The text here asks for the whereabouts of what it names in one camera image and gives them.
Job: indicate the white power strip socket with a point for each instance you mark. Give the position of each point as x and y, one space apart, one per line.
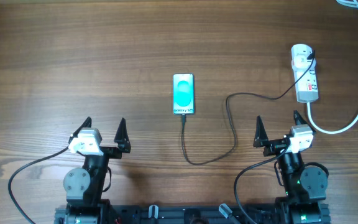
303 65

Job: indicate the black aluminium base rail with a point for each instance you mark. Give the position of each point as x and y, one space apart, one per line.
259 213

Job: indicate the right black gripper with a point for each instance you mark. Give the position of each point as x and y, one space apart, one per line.
262 140

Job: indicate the turquoise screen Galaxy smartphone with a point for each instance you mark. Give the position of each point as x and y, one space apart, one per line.
183 94

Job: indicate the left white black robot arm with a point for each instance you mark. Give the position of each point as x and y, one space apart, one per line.
84 186

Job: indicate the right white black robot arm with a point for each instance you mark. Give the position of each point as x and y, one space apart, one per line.
305 183

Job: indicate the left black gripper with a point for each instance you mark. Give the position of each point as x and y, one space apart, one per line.
120 137

